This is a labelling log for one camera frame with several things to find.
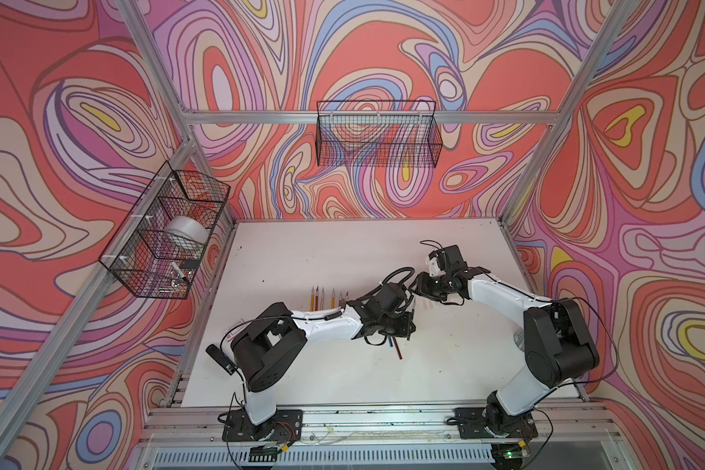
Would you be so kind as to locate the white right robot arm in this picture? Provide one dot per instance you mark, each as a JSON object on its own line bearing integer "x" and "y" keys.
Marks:
{"x": 557, "y": 344}

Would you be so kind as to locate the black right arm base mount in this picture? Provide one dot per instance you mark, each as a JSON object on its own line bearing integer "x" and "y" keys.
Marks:
{"x": 492, "y": 422}

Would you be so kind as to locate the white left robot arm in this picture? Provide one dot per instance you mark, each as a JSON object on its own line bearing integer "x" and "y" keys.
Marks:
{"x": 266, "y": 348}

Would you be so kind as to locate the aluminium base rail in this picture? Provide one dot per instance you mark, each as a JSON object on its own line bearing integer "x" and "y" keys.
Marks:
{"x": 431, "y": 436}

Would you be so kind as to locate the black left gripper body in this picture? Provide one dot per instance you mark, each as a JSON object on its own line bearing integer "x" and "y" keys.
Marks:
{"x": 396, "y": 325}

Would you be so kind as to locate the black wire basket left wall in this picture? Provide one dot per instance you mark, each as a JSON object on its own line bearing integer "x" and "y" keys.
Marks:
{"x": 141, "y": 256}

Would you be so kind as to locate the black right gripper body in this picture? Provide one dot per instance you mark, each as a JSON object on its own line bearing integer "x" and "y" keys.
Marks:
{"x": 439, "y": 286}

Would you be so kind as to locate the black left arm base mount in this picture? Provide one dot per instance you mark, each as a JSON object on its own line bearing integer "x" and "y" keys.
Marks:
{"x": 264, "y": 426}

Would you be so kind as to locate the black wire basket back wall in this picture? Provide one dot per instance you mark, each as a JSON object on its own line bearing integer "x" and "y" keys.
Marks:
{"x": 370, "y": 133}

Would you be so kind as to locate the white tape roll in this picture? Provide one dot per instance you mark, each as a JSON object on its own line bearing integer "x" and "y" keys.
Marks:
{"x": 187, "y": 233}

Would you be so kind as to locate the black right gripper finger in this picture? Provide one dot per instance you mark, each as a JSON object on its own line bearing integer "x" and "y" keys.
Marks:
{"x": 424, "y": 295}
{"x": 419, "y": 284}

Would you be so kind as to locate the black wire basket wall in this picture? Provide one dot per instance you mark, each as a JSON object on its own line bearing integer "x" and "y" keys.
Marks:
{"x": 370, "y": 133}
{"x": 141, "y": 256}

